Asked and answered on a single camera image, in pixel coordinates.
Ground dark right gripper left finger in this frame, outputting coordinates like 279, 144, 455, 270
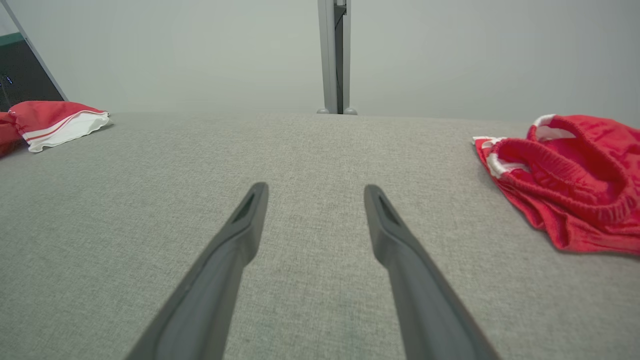
124, 182, 270, 360

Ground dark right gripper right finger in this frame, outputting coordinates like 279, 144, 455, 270
364, 184, 502, 360

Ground red shorts white trim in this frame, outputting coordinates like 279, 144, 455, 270
472, 114, 640, 257

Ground red jersey white sleeves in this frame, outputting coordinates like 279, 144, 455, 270
0, 100, 110, 157

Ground grey partition post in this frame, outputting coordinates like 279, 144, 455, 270
317, 0, 359, 116

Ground dark screen grey frame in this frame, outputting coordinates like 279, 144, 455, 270
0, 0, 69, 112

